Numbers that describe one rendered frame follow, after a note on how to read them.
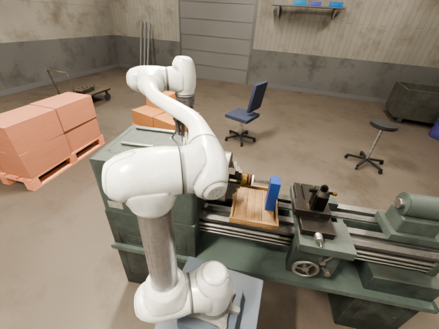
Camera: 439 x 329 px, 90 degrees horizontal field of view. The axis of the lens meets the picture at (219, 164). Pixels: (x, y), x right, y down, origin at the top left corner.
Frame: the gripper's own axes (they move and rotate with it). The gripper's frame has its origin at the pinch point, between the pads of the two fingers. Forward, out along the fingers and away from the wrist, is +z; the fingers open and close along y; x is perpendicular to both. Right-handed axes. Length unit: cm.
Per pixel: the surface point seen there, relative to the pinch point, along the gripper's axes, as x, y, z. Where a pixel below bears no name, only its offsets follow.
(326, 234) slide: -11, 83, 39
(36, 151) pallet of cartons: 87, -216, 92
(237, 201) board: 12, 31, 47
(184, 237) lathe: -14, 1, 62
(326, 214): -1, 83, 34
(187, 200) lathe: -13.9, 4.3, 29.0
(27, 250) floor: -6, -156, 136
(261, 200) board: 16, 48, 47
